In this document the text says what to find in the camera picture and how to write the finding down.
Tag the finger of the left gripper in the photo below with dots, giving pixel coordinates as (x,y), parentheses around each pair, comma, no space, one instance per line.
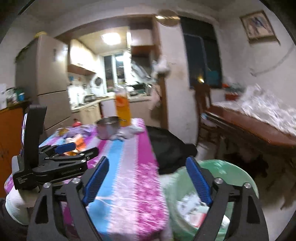
(80,157)
(57,149)

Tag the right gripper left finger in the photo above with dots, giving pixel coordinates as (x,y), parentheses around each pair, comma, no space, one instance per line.
(47,221)

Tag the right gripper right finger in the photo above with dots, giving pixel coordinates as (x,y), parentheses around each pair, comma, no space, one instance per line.
(247,221)

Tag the orange white carton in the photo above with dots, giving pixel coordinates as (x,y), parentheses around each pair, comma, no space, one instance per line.
(79,142)

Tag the green lined trash bucket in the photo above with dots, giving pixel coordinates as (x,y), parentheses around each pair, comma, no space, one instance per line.
(187,211)

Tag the left white gloved hand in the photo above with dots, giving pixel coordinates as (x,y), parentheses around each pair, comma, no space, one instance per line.
(18,202)

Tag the bread in clear bag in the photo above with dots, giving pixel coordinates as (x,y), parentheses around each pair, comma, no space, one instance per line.
(62,131)

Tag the purple plastic package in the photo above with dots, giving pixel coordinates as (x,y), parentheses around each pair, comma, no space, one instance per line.
(85,131)

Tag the red apple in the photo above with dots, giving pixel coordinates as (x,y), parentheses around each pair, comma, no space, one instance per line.
(76,124)

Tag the steel pot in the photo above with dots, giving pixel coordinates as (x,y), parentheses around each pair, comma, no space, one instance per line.
(108,126)

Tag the grey glove on table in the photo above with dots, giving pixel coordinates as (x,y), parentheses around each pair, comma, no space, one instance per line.
(126,133)

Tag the orange wooden cabinet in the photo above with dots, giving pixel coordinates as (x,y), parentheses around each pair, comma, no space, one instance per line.
(10,137)

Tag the floral purple tablecloth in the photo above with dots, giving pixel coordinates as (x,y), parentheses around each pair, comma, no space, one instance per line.
(130,204)

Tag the orange juice bottle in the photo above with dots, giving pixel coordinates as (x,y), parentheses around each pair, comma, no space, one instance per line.
(122,105)

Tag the grey refrigerator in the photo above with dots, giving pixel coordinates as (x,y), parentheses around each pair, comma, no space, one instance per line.
(41,71)

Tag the black cloth on chair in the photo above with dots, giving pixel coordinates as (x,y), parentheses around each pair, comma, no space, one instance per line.
(170,151)

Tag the dark wooden dining table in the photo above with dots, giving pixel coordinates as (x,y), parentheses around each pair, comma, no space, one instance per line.
(252,132)

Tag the pink hanging towel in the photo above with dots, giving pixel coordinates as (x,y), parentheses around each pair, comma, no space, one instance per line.
(155,97)

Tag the range hood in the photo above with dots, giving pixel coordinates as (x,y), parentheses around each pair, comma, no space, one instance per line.
(140,73)

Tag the light blue basin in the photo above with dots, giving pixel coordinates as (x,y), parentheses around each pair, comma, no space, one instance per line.
(204,117)

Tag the hanging white plastic bag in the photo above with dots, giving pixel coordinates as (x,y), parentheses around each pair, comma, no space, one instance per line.
(160,67)

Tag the white crumpled sheet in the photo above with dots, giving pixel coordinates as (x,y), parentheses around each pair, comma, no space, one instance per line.
(264,106)

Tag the wooden chair by window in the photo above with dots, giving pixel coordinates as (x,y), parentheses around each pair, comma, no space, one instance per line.
(205,131)

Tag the framed elephant picture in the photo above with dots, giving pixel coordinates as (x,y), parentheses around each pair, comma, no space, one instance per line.
(258,27)

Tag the round gold wall clock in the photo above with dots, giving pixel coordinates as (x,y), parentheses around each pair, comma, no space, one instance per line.
(167,18)

